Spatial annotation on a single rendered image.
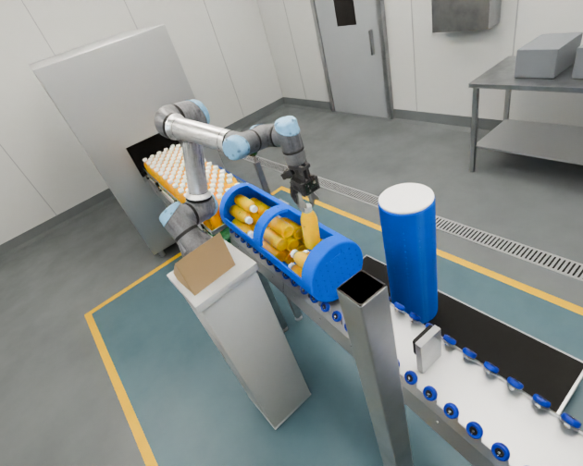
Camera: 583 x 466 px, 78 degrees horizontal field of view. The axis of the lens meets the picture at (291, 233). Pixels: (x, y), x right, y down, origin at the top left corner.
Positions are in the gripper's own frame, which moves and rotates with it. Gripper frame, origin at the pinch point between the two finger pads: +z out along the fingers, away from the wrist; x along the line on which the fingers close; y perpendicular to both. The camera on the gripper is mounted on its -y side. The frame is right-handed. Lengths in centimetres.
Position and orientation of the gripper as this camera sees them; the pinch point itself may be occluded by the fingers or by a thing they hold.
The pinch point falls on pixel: (306, 205)
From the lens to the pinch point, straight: 138.5
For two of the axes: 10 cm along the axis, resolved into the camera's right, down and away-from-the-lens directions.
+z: 2.6, 7.6, 5.9
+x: 7.8, -5.2, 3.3
